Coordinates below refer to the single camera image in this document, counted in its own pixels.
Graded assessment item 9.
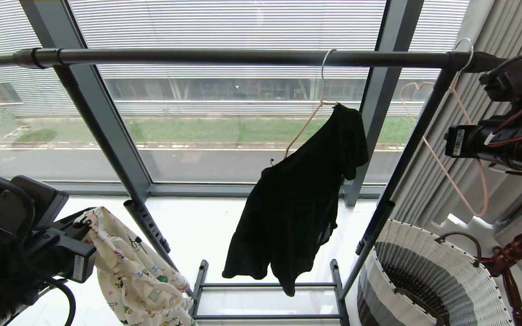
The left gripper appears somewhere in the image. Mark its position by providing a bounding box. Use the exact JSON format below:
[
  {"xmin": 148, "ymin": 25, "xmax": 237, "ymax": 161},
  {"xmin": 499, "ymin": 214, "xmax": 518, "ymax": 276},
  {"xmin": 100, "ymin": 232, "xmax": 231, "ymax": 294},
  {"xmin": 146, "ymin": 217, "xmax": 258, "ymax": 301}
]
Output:
[{"xmin": 30, "ymin": 208, "xmax": 97, "ymax": 284}]

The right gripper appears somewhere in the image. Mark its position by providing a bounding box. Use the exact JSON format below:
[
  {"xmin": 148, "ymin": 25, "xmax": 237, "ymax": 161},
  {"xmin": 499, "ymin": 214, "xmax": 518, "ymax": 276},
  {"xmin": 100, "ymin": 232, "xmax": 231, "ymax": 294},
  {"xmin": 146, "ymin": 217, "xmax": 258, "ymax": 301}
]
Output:
[{"xmin": 445, "ymin": 125, "xmax": 486, "ymax": 160}]

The cream printed garment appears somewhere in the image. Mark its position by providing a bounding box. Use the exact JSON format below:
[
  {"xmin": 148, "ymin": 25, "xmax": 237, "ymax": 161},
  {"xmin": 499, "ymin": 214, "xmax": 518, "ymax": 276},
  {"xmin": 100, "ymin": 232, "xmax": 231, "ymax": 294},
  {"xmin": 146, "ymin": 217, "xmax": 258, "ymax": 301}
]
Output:
[{"xmin": 74, "ymin": 206, "xmax": 197, "ymax": 326}]

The pink clothes hanger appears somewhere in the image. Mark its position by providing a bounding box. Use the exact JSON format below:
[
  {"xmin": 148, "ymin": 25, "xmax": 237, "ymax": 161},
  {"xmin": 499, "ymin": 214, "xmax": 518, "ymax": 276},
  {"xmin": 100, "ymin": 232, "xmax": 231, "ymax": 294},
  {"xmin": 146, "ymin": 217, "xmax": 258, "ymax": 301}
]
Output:
[
  {"xmin": 270, "ymin": 49, "xmax": 339, "ymax": 166},
  {"xmin": 399, "ymin": 38, "xmax": 489, "ymax": 218}
]

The black garment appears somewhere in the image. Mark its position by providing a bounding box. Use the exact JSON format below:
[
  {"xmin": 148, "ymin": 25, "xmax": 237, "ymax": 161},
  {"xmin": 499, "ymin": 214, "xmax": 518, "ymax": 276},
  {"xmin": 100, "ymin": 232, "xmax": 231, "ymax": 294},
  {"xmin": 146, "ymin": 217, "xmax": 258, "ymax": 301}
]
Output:
[{"xmin": 222, "ymin": 103, "xmax": 369, "ymax": 297}]

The white laundry basket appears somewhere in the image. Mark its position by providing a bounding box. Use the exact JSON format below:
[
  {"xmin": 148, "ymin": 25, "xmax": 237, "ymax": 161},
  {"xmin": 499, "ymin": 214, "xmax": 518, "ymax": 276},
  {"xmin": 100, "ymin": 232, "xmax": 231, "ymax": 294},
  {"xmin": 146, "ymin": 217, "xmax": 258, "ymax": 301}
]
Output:
[{"xmin": 357, "ymin": 220, "xmax": 513, "ymax": 326}]

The black clothes rack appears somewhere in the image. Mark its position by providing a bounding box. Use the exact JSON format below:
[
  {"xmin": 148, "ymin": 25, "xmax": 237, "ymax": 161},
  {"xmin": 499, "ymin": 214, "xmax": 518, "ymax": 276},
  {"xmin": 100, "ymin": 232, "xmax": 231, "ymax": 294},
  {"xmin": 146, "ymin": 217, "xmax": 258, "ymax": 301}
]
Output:
[{"xmin": 0, "ymin": 48, "xmax": 522, "ymax": 326}]

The dark brown wooden coat stand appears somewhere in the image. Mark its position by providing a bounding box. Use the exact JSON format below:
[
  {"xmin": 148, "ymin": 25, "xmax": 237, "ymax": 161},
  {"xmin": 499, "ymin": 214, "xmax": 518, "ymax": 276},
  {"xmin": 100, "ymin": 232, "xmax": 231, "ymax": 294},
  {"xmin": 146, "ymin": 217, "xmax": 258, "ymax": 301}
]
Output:
[{"xmin": 481, "ymin": 208, "xmax": 522, "ymax": 326}]

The beige curtain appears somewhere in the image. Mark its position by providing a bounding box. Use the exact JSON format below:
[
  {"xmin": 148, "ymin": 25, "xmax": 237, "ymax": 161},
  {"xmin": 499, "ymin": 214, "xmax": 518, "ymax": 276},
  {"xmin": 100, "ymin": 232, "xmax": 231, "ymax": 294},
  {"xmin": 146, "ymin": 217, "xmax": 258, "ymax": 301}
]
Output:
[{"xmin": 390, "ymin": 0, "xmax": 522, "ymax": 227}]

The black cable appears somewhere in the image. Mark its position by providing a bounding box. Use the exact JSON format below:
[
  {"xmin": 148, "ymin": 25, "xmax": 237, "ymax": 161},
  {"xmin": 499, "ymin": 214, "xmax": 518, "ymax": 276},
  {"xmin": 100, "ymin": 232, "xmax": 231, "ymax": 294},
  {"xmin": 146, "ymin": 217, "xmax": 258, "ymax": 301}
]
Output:
[
  {"xmin": 16, "ymin": 267, "xmax": 77, "ymax": 326},
  {"xmin": 488, "ymin": 54, "xmax": 522, "ymax": 81}
]

